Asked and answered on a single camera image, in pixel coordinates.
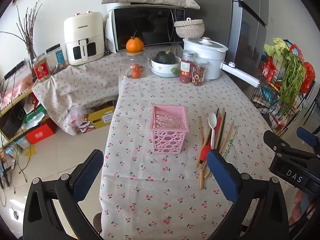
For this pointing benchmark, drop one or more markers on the dark green pumpkin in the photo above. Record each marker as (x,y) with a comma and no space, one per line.
(165,58)

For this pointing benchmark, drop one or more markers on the bare branches in vase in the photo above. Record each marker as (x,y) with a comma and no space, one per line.
(29,37)

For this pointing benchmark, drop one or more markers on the red plastic spoon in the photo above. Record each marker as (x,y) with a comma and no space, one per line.
(205,152)

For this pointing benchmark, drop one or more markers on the clear glass jar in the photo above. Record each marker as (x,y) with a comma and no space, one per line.
(125,67)

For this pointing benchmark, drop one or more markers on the white plastic spoon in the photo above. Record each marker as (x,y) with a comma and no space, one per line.
(212,122)

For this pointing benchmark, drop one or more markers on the red plastic bag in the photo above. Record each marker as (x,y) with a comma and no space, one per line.
(308,77)

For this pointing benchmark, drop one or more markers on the white ceramic bowl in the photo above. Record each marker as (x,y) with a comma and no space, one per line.
(160,70)

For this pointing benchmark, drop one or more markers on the clear plastic bag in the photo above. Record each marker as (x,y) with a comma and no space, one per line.
(75,115)

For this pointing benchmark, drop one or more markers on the pink plastic basket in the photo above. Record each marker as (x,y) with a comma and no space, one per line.
(167,135)

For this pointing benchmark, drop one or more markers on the clear container black lid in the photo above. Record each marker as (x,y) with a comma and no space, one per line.
(58,56)

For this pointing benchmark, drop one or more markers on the jar of red berries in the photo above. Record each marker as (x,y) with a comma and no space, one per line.
(186,67)

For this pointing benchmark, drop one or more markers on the black microwave oven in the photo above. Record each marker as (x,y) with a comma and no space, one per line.
(145,25)

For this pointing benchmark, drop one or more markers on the cherry print cabinet cover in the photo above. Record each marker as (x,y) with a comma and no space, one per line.
(87,80)

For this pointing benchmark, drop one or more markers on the jar of dried fruit rings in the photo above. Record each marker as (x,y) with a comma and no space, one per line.
(199,73)

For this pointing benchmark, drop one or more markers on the small orange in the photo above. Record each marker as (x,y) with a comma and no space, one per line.
(135,74)
(139,68)

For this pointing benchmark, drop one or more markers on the person's right hand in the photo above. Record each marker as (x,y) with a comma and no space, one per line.
(298,200)

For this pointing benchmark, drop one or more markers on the orange pumpkin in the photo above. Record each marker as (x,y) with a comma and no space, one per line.
(135,45)

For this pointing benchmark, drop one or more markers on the cherry print tablecloth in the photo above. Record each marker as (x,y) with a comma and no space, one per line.
(155,192)

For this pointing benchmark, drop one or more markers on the red box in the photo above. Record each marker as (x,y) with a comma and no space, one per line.
(40,134)

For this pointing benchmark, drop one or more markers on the white electric pot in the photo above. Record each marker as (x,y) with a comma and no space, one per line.
(212,60)

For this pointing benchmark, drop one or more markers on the teal snack packet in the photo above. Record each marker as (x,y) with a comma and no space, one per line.
(267,97)

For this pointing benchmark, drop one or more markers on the red label jar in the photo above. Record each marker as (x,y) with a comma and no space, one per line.
(41,70)

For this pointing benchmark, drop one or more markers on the wooden shelf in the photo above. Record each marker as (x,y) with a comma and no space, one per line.
(15,100)

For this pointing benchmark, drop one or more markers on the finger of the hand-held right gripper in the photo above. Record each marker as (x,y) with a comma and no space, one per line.
(277,142)
(307,136)

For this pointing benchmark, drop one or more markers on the woven basket with lid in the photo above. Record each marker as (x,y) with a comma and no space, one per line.
(190,28)

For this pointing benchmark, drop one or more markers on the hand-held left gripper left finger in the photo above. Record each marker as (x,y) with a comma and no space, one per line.
(88,172)

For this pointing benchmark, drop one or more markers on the leafy green vegetables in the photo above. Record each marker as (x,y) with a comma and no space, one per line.
(291,75)

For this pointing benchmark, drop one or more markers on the grey refrigerator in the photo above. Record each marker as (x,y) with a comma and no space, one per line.
(247,30)

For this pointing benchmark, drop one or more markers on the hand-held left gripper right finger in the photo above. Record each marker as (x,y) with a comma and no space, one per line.
(220,175)

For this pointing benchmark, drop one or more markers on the yellow cardboard box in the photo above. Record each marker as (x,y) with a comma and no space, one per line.
(103,116)

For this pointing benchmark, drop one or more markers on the cream air fryer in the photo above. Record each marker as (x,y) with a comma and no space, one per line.
(83,35)

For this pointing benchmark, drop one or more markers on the pile of chopsticks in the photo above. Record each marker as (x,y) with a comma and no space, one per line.
(201,180)

